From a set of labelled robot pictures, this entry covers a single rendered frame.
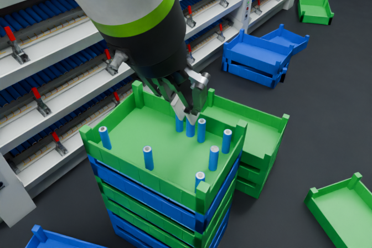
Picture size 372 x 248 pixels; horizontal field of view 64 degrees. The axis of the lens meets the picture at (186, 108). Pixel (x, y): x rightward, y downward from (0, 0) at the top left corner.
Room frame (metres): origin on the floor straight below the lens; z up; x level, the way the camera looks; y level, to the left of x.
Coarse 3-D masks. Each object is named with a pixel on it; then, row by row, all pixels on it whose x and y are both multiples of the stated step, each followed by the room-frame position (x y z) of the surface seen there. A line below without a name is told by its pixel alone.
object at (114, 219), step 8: (112, 216) 0.42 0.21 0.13; (224, 216) 0.41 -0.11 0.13; (120, 224) 0.41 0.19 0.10; (128, 224) 0.39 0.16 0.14; (224, 224) 0.41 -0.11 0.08; (136, 232) 0.37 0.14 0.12; (144, 232) 0.39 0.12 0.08; (216, 232) 0.37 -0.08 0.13; (144, 240) 0.36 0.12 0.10; (152, 240) 0.35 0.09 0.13
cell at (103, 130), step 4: (100, 128) 0.44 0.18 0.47; (104, 128) 0.44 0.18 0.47; (100, 132) 0.43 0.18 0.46; (104, 132) 0.43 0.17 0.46; (100, 136) 0.43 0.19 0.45; (104, 136) 0.43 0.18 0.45; (108, 136) 0.44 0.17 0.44; (104, 140) 0.43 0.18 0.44; (108, 140) 0.44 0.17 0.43; (104, 144) 0.43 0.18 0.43; (108, 144) 0.43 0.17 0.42; (108, 148) 0.43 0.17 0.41
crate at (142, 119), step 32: (128, 96) 0.56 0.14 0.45; (96, 128) 0.46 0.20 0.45; (128, 128) 0.50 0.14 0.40; (160, 128) 0.50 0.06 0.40; (224, 128) 0.47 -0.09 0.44; (128, 160) 0.37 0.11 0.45; (160, 160) 0.41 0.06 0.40; (192, 160) 0.41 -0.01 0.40; (224, 160) 0.41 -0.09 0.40; (160, 192) 0.32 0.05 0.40; (192, 192) 0.29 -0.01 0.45
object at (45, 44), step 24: (48, 0) 0.88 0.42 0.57; (72, 0) 0.90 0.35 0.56; (0, 24) 0.75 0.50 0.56; (24, 24) 0.76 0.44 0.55; (48, 24) 0.77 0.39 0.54; (72, 24) 0.82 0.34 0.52; (0, 48) 0.67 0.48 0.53; (24, 48) 0.69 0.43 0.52; (48, 48) 0.71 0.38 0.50; (72, 48) 0.75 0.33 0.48; (0, 72) 0.60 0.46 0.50; (24, 72) 0.64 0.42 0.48
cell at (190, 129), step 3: (186, 117) 0.41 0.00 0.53; (186, 120) 0.41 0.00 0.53; (186, 123) 0.41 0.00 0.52; (189, 123) 0.40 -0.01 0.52; (186, 126) 0.41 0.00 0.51; (189, 126) 0.40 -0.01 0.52; (192, 126) 0.40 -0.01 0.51; (186, 129) 0.41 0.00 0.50; (189, 129) 0.40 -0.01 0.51; (192, 129) 0.40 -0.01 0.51; (186, 132) 0.41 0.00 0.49; (189, 132) 0.40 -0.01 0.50; (192, 132) 0.40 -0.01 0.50; (186, 135) 0.41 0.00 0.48; (189, 135) 0.40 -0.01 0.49; (192, 135) 0.40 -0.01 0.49
